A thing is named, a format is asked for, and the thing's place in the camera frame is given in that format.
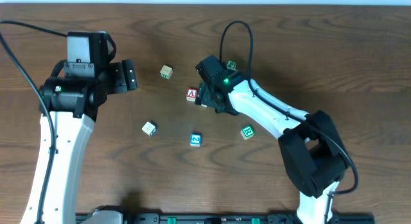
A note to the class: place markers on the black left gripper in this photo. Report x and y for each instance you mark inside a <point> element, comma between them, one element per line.
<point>129,74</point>

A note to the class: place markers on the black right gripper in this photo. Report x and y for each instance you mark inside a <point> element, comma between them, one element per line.
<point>205,95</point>

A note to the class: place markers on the red letter A block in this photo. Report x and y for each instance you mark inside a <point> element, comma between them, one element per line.
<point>191,94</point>

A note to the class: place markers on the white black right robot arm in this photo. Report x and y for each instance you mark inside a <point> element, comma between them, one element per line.
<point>313,154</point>

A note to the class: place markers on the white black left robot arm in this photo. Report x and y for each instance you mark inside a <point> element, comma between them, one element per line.
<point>72,101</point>

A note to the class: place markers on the blue number 2 block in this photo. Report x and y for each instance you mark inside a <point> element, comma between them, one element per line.
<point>195,140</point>

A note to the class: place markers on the wooden block green side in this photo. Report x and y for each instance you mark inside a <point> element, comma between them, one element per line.
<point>166,72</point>

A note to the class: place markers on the green letter P block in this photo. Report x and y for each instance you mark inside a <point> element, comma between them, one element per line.
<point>231,65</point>

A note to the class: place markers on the green letter R block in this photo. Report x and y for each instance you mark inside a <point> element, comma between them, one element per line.
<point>247,132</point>

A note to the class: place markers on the wooden block blue side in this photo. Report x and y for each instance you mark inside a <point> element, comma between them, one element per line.
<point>149,128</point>

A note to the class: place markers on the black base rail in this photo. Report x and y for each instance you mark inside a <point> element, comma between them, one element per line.
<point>123,216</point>

